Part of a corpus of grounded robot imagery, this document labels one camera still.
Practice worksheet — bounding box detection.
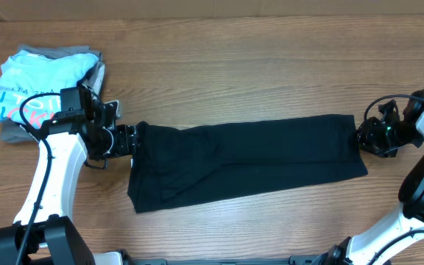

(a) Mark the black t-shirt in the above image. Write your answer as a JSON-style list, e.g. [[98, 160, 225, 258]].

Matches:
[[127, 115, 367, 213]]

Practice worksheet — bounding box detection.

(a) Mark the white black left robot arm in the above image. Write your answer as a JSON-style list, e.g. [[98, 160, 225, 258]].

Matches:
[[0, 87, 138, 265]]

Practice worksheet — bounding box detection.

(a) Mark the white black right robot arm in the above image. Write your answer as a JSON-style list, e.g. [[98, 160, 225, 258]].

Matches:
[[302, 89, 424, 265]]

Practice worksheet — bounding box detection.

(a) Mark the grey striped folded garment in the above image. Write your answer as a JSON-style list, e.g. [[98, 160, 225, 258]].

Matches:
[[81, 61, 105, 94]]

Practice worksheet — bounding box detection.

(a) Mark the dark grey folded garment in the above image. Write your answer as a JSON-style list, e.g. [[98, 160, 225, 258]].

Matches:
[[1, 44, 103, 144]]

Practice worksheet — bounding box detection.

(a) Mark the light blue printed t-shirt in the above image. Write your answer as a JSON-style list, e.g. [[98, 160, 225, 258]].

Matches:
[[0, 50, 99, 129]]

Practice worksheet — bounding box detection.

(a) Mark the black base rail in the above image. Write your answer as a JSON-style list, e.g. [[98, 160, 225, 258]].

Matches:
[[123, 255, 318, 265]]

